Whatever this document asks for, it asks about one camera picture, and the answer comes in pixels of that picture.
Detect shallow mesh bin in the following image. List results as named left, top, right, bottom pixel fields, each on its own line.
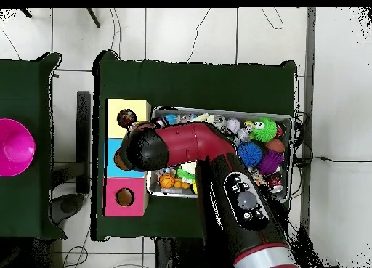
left=147, top=105, right=294, bottom=204

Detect blue globe ball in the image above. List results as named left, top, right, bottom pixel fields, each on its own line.
left=163, top=113, right=181, bottom=126

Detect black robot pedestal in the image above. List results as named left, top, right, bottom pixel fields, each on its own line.
left=153, top=237, right=206, bottom=268

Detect dark green tablecloth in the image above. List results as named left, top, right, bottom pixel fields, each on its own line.
left=0, top=52, right=68, bottom=240
left=92, top=49, right=299, bottom=247

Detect purple spiky ball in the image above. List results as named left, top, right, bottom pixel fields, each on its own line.
left=257, top=150, right=285, bottom=176

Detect wooden box with three holes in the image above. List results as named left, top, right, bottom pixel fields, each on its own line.
left=102, top=97, right=152, bottom=218

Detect colourful heart print cloth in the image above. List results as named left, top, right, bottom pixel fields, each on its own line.
left=116, top=108, right=137, bottom=129

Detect magenta plastic bowl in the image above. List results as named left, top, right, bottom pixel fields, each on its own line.
left=0, top=118, right=36, bottom=178

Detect large green spiky ball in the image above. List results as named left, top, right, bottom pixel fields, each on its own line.
left=251, top=117, right=278, bottom=143

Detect large blue spiky ball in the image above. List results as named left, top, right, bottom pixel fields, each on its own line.
left=237, top=142, right=262, bottom=168

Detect orange basketball toy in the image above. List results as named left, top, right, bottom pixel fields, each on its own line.
left=158, top=173, right=176, bottom=190

